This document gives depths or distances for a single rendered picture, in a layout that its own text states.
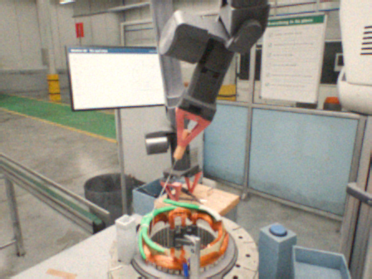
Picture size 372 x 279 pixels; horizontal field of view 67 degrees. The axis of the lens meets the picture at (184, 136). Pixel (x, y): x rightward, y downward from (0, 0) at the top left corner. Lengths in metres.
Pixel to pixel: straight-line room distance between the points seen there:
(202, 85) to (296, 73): 2.30
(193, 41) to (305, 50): 2.32
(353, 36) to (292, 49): 2.01
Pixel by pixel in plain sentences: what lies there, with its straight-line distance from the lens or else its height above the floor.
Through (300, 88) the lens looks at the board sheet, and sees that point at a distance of 2.76.
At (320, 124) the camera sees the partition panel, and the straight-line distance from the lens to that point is 2.79.
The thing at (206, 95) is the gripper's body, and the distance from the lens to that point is 0.50.
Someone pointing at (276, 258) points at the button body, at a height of 0.98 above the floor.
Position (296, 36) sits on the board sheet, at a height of 1.69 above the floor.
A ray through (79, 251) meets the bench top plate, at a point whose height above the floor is 0.78.
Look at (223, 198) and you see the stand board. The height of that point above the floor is 1.06.
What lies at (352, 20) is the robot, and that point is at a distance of 0.80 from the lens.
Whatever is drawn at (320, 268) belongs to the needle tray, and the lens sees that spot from 0.78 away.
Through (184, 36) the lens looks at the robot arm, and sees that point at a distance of 0.46.
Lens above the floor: 1.49
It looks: 15 degrees down
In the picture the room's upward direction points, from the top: straight up
